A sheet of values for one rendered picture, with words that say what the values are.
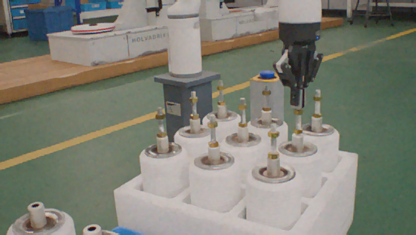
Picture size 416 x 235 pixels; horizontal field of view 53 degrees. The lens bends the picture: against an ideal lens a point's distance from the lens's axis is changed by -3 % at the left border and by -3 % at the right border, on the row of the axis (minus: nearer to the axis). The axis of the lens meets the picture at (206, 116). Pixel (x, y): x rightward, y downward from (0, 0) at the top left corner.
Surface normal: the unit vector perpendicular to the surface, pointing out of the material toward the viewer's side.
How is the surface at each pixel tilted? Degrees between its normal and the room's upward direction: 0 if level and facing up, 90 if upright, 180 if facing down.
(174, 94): 94
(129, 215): 90
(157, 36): 90
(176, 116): 89
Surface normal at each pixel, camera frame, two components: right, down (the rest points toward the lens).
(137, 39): 0.73, 0.18
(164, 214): -0.52, 0.29
